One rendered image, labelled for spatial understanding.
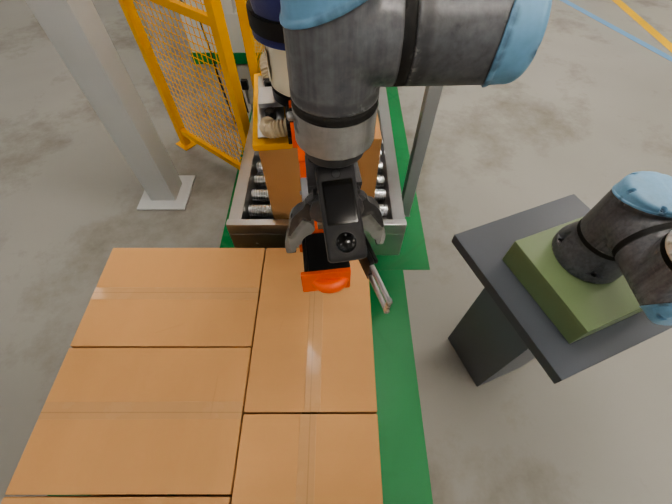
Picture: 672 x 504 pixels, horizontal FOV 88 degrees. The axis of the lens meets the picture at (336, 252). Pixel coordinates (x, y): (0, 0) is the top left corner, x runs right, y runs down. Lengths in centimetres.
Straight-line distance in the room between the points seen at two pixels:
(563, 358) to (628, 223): 37
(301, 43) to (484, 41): 15
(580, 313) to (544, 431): 89
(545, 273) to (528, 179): 166
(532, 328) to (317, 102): 92
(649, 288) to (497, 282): 36
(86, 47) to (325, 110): 170
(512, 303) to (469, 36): 89
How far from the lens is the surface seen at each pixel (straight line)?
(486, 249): 121
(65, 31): 199
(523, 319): 113
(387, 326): 182
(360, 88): 35
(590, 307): 113
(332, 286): 52
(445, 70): 35
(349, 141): 37
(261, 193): 159
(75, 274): 241
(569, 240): 114
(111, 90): 206
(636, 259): 99
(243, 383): 119
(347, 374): 116
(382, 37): 32
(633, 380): 220
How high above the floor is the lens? 166
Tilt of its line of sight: 56 degrees down
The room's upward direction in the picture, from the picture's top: straight up
